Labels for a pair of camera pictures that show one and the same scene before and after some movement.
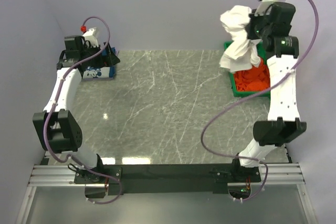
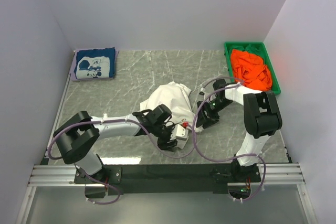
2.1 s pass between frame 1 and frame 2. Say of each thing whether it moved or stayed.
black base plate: stayed
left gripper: moved
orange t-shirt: stayed
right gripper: moved
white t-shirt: moved
